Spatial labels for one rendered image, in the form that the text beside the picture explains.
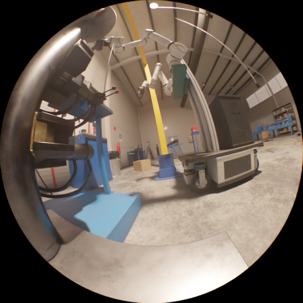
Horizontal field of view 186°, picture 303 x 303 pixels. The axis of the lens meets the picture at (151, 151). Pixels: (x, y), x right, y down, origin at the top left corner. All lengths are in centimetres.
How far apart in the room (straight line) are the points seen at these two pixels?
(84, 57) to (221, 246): 84
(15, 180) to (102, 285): 28
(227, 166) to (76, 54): 116
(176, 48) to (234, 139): 106
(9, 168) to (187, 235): 64
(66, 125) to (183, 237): 60
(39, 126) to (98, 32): 130
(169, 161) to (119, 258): 137
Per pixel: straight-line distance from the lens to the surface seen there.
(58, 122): 30
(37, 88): 41
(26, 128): 34
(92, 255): 33
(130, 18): 362
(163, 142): 248
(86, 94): 82
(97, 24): 144
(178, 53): 121
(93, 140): 181
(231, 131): 94
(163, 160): 146
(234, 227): 54
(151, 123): 1136
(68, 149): 30
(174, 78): 119
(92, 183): 165
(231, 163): 82
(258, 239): 52
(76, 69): 65
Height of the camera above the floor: 39
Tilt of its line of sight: 3 degrees up
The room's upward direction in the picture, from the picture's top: 10 degrees counter-clockwise
